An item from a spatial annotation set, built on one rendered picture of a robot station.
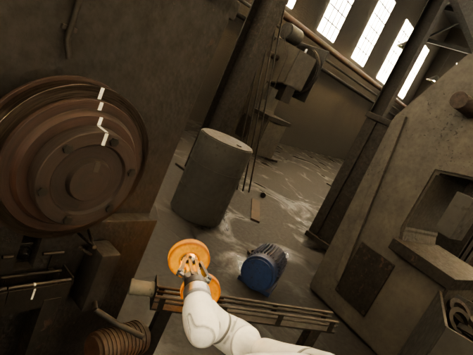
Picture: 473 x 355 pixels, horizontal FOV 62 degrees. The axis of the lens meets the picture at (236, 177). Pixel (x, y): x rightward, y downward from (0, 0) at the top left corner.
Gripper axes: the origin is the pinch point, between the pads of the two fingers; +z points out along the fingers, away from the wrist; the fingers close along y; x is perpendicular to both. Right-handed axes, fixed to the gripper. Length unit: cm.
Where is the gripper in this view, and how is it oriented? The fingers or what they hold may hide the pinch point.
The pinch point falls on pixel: (191, 255)
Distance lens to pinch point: 149.8
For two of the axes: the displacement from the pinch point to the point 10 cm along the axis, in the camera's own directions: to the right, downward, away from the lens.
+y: 8.9, 3.2, 3.2
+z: -1.9, -3.8, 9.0
